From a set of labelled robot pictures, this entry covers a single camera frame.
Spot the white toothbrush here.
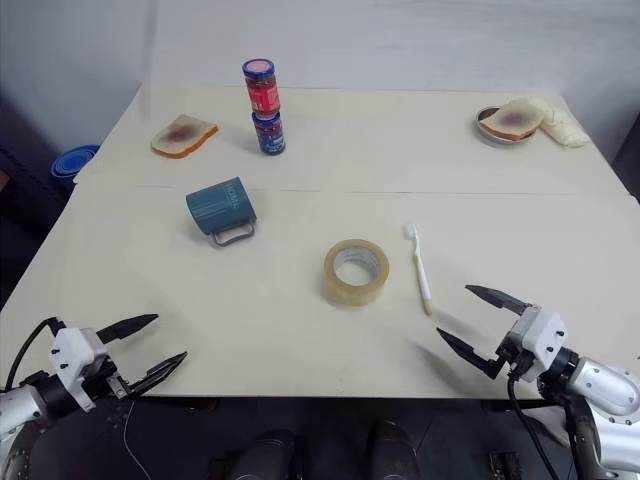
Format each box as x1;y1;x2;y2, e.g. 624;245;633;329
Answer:
402;223;434;315

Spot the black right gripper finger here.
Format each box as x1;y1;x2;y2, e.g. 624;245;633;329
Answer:
435;327;503;379
464;284;529;317

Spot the blue plastic bowl stack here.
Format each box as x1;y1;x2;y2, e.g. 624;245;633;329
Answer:
50;144;102;192

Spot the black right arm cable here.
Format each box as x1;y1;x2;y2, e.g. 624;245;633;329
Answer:
506;367;557;480

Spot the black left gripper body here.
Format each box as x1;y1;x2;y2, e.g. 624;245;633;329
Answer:
88;357;152;401

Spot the thin white wire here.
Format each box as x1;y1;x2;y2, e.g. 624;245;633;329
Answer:
122;398;152;480

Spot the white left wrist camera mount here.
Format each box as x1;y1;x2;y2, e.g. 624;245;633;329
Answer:
48;326;110;414

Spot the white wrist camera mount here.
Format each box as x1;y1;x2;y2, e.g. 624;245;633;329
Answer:
48;326;110;414
499;303;567;379

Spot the bread slice with jam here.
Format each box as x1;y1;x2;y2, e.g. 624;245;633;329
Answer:
150;113;220;161
478;98;546;140

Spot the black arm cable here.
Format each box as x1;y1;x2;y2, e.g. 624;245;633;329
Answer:
3;316;67;392
506;367;557;480

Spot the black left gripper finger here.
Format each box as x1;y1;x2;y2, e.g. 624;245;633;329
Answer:
127;350;189;399
95;313;160;344

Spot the round metal plate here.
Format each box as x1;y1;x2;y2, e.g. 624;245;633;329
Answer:
474;104;542;149

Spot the clear packing tape roll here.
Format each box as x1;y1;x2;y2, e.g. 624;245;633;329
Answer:
322;238;391;307

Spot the blue-grey mug with handle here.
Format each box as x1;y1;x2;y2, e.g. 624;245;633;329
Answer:
185;175;258;249

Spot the red label jam jar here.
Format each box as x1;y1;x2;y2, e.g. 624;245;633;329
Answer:
242;58;281;117

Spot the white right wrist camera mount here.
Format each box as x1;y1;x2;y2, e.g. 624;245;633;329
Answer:
499;303;567;379

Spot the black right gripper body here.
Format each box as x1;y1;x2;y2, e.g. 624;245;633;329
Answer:
491;343;540;384

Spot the blue label jam jar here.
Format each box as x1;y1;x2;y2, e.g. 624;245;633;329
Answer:
251;110;288;156

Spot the white crumpled cloth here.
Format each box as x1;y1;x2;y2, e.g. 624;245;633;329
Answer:
527;96;591;150

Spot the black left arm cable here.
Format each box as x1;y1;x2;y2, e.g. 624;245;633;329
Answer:
3;316;67;392

